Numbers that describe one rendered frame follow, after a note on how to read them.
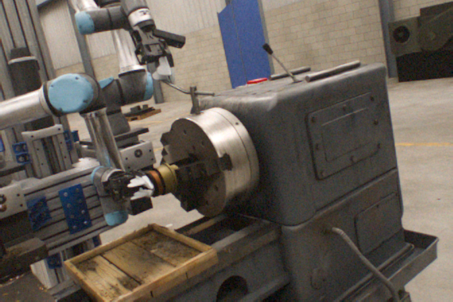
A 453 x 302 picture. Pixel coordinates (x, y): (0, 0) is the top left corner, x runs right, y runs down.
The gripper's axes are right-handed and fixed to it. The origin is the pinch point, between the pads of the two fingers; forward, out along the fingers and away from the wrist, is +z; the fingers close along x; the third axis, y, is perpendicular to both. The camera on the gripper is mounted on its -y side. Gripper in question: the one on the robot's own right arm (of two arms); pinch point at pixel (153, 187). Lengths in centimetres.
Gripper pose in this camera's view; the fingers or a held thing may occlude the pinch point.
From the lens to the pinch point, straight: 120.0
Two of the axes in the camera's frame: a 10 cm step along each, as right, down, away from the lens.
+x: -2.0, -9.6, -1.7
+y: -7.8, 2.6, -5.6
